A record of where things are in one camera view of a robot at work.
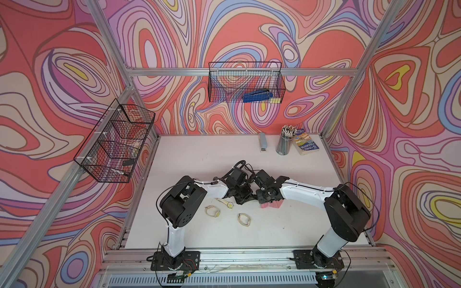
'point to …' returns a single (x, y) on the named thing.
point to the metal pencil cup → (285, 141)
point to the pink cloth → (276, 204)
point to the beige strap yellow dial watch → (230, 204)
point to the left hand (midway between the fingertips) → (259, 198)
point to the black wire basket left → (113, 150)
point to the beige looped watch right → (244, 219)
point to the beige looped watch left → (212, 210)
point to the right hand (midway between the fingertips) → (265, 200)
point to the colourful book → (304, 143)
